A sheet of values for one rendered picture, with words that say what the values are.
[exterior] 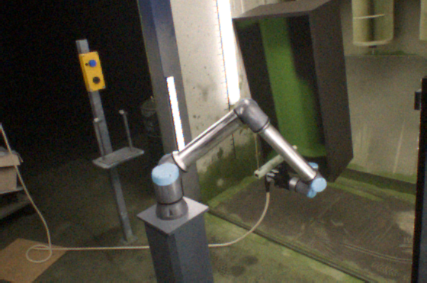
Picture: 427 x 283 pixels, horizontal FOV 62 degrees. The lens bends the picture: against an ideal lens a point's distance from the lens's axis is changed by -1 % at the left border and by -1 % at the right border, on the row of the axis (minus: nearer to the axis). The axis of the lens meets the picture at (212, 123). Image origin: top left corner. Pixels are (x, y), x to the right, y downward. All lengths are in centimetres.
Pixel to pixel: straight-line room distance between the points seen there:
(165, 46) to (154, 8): 28
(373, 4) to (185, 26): 156
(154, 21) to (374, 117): 213
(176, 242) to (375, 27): 237
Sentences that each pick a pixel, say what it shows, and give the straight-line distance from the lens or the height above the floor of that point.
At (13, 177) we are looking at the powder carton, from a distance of 394.
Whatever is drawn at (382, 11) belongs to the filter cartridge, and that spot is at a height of 153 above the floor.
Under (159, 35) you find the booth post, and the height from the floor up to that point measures 159.
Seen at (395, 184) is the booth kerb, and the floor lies 11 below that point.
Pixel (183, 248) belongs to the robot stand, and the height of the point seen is 49.
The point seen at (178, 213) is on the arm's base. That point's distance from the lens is 206.
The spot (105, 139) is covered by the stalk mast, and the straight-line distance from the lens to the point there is 278.
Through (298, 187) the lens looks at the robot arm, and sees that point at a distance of 236.
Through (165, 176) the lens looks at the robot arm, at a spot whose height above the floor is 90.
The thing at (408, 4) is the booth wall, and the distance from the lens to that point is 364.
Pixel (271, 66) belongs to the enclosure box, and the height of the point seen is 123.
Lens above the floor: 173
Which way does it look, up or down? 18 degrees down
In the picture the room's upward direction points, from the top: 8 degrees counter-clockwise
